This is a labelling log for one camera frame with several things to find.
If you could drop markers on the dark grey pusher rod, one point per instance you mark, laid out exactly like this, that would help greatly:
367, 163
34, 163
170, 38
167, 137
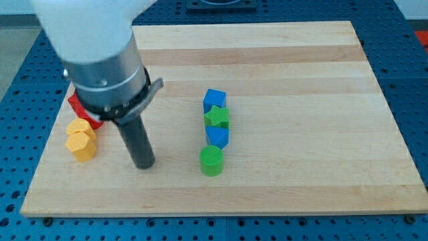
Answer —
137, 143

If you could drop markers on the silver cylindrical tool flange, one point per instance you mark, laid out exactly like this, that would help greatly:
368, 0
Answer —
115, 89

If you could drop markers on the green cylinder block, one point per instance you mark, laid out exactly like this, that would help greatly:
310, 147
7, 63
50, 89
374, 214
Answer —
211, 160

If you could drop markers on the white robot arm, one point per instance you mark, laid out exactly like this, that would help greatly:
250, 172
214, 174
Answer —
96, 43

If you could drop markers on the red block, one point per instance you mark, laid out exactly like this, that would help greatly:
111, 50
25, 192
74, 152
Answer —
81, 112

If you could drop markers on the yellow hexagon block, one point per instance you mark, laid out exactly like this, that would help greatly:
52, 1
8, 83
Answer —
81, 146

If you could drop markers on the yellow rounded block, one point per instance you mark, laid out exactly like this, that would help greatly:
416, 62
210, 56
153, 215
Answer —
81, 125

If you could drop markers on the blue triangular block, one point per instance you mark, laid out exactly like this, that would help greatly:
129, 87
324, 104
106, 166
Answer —
217, 136

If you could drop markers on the green star block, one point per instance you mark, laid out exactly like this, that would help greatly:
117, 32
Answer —
217, 117

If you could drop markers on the blue cube block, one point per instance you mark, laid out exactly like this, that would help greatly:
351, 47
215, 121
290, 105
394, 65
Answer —
214, 98

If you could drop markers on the light wooden board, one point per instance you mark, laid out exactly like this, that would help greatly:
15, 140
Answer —
310, 132

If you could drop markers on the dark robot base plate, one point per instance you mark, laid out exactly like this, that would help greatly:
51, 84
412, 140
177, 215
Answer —
218, 5

